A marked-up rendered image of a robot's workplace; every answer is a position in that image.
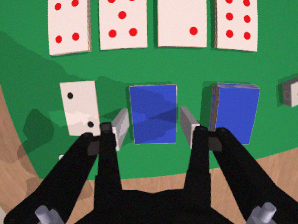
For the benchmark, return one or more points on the blue card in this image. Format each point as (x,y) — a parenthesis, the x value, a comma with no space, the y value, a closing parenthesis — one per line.
(236,111)
(154,113)

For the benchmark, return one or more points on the green felt mat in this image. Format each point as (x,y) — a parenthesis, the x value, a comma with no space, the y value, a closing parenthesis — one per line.
(30,81)

